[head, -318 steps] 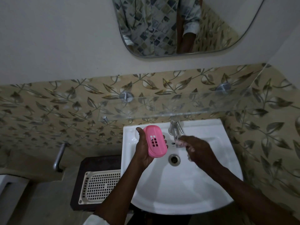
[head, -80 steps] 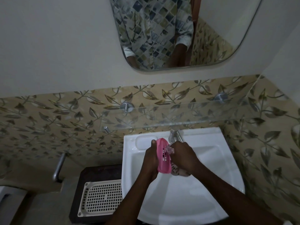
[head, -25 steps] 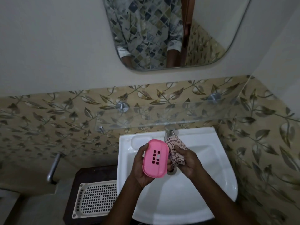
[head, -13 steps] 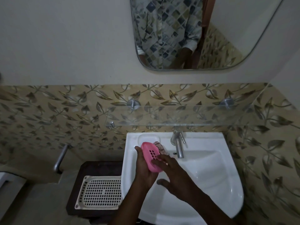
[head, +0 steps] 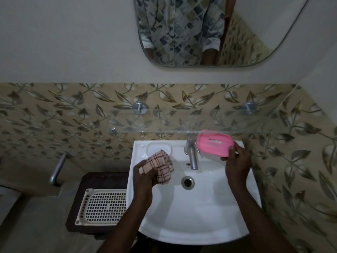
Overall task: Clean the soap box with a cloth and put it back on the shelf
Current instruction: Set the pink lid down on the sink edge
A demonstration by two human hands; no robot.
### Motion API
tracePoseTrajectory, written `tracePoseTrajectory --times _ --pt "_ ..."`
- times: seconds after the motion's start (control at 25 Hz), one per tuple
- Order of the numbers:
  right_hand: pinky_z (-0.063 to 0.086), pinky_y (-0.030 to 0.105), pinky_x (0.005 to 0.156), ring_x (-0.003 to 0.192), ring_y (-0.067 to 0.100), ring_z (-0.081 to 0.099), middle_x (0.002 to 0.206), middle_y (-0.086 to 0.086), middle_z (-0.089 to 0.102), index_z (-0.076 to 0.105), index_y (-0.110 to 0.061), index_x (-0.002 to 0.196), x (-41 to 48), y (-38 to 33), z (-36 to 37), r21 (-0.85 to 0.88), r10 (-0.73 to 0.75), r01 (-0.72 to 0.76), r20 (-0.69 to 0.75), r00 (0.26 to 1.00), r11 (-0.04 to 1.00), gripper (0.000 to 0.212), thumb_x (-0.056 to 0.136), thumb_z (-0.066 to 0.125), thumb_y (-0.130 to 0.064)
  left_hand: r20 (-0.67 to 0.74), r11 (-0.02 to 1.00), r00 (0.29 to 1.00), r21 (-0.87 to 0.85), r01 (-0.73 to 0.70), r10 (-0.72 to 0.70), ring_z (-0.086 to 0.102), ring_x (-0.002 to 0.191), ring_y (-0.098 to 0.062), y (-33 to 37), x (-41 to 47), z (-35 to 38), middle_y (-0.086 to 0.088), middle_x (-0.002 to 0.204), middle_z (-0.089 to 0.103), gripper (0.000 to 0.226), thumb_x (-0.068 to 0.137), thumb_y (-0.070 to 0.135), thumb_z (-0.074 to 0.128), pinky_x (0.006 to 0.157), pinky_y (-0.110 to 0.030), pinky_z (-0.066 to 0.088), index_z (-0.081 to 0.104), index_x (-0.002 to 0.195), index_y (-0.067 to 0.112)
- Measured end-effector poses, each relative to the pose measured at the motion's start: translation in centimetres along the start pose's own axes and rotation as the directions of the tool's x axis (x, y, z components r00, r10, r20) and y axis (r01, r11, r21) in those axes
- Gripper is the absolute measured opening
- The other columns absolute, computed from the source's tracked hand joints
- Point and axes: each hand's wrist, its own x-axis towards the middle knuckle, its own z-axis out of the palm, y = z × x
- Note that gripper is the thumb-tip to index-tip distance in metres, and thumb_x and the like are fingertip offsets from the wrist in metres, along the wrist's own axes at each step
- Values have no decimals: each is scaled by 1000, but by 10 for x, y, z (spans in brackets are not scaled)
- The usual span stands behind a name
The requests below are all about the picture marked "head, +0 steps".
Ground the person's right hand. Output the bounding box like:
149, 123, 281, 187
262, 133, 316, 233
220, 141, 252, 191

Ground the person's left hand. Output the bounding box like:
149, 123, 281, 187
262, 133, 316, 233
132, 158, 159, 204

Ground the beige checkered cloth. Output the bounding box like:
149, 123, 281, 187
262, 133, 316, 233
139, 150, 175, 186

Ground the pink soap box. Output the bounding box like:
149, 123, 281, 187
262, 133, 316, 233
196, 129, 235, 158

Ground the person's left forearm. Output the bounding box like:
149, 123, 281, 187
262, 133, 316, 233
96, 198, 154, 253

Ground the person's right forearm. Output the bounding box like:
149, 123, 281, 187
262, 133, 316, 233
229, 186, 291, 253

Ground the chrome sink faucet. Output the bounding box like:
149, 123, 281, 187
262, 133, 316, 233
183, 137, 200, 171

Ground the metal sink drain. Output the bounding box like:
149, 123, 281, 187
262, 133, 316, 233
181, 176, 196, 190

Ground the white ceramic sink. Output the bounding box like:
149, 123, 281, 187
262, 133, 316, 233
126, 140, 262, 246

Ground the white perforated plastic tray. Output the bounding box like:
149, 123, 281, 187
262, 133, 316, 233
75, 188, 127, 226

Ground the dark wooden stool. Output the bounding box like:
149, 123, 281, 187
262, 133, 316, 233
65, 172, 130, 235

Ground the glass wall shelf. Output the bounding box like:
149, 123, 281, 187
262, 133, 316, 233
105, 109, 291, 135

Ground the round metal shelf bracket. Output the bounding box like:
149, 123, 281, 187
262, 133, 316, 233
132, 101, 148, 115
241, 102, 257, 115

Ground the rounded wall mirror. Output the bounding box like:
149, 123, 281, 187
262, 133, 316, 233
132, 0, 311, 68

